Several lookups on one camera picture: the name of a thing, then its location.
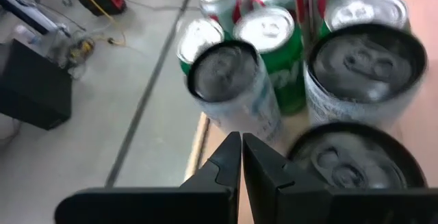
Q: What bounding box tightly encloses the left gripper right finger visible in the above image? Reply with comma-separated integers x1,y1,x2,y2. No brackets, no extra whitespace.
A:
242,132,438,224

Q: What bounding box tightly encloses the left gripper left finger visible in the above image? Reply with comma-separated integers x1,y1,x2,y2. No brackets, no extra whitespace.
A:
54,131,242,224

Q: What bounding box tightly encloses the white Celsius tropical slim can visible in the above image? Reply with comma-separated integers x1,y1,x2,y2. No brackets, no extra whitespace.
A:
286,121,428,189

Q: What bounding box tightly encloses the white Celsius Arctic slim can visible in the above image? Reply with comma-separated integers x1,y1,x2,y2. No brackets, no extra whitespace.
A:
303,23,428,132

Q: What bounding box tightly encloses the black box cabinet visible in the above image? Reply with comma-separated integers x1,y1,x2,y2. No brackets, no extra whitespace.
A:
0,38,73,132

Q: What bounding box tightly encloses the black floor cable bundle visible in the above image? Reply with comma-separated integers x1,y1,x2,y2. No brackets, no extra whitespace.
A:
47,28,96,79

